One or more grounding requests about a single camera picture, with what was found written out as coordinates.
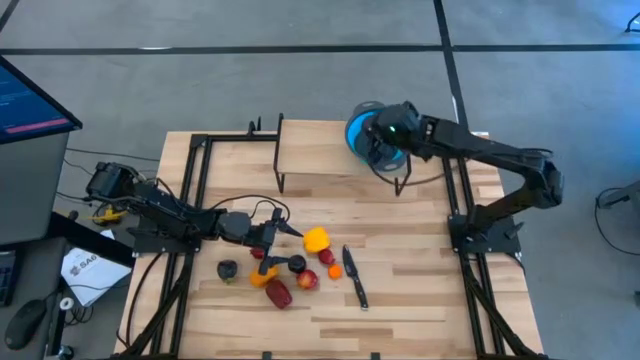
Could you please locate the black desk bar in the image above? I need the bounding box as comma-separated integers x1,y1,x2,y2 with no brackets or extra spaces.
49,212,136,266

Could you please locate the red bell pepper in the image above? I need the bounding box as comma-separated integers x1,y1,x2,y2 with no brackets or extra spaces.
264,278,294,310

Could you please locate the orange bell pepper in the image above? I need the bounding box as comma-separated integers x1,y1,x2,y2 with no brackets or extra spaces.
249,264,280,289

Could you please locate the black metal table frame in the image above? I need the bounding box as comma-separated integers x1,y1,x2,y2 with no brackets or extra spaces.
114,117,551,360

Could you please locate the black computer mouse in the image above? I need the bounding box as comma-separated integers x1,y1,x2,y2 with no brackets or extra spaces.
3,298,47,351

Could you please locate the yellow tool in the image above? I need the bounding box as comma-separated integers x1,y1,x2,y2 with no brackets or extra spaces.
92,207,129,225

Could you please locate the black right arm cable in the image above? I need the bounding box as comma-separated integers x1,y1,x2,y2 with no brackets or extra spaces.
369,164,451,187

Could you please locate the grey stand foot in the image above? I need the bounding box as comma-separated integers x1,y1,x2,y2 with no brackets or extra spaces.
597,179,640,209

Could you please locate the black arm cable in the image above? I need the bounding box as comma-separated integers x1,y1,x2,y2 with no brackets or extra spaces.
369,164,451,187
209,193,291,221

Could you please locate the black sheathed knife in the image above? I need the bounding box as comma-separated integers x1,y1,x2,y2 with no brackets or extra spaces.
342,244,370,311

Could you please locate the white printed paper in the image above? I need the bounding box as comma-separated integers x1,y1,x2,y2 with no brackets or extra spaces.
60,247,132,307

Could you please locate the wooden shelf with black legs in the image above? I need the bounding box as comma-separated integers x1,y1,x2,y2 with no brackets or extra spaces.
272,113,414,197

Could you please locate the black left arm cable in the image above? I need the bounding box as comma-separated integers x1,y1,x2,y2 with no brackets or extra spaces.
209,193,291,221

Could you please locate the yellow bell pepper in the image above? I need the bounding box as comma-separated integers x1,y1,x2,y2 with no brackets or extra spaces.
302,226,332,254

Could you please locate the dark keyboard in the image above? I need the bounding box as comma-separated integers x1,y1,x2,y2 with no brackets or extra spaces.
0,249,21,307

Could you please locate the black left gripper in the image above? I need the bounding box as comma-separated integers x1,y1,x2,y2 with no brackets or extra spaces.
248,208,304,275

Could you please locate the dark purple fruit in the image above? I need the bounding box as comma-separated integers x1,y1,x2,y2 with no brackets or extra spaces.
216,259,239,284

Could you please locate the red and yellow apple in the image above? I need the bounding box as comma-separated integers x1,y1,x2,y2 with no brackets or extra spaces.
296,268,320,291

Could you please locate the computer monitor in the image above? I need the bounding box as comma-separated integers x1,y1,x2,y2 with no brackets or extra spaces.
0,54,84,146

